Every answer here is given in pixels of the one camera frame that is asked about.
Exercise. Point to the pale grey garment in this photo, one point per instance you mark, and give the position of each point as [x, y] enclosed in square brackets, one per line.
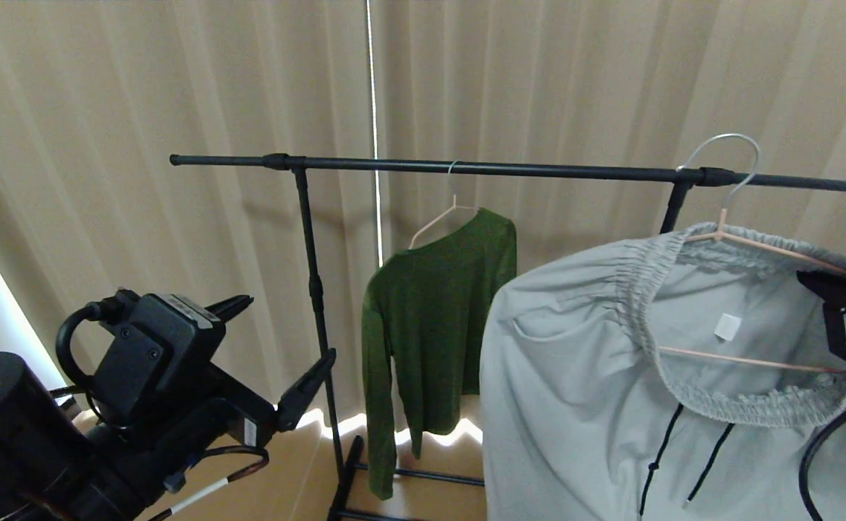
[574, 398]

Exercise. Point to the green printed shirt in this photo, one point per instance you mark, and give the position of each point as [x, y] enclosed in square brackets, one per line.
[430, 325]

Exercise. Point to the pink clothes hanger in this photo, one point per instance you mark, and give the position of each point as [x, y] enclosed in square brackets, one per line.
[433, 224]
[755, 360]

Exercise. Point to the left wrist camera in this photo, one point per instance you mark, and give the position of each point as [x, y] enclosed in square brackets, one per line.
[147, 354]

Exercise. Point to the black clothes rack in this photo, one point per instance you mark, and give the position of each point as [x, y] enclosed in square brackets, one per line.
[466, 168]

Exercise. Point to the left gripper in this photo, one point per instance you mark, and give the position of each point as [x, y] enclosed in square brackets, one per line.
[198, 427]

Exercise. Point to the beige curtain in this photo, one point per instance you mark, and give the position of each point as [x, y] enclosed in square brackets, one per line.
[140, 87]

